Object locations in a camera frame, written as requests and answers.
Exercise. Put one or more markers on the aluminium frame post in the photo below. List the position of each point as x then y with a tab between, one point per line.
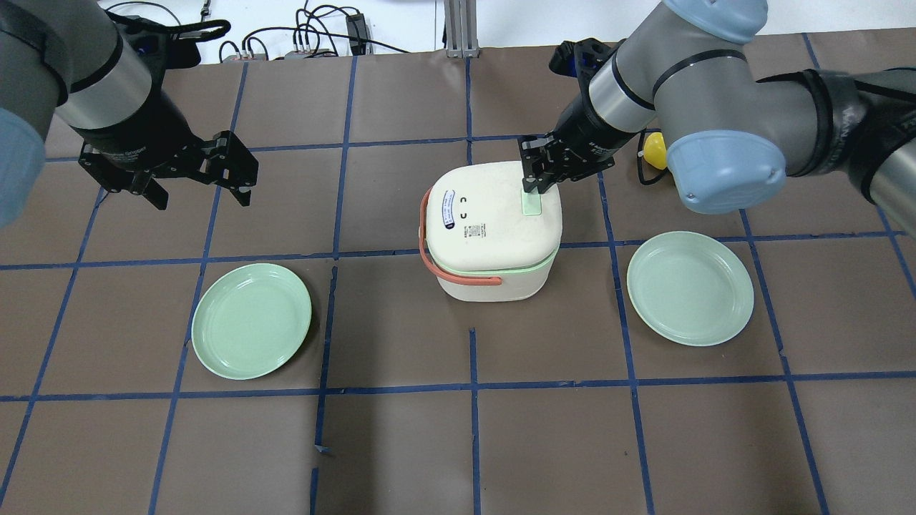
460	29

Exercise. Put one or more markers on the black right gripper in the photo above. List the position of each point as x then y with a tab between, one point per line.
591	127

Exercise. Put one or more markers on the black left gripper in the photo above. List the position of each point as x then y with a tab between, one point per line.
140	133

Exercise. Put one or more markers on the near green plate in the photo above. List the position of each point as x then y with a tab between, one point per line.
690	289

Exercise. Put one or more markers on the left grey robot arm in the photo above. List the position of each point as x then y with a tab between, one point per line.
102	74

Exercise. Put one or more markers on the far green plate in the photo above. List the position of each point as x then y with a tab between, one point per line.
251	321

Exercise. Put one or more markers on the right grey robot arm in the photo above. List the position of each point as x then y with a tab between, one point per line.
732	141

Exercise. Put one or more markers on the cream rice cooker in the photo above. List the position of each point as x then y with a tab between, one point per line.
483	238

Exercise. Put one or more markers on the yellow lemon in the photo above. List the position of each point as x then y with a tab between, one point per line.
654	150

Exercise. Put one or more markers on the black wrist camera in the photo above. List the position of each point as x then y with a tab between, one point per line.
583	58

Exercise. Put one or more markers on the green plate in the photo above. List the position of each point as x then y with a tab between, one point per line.
251	321
690	289

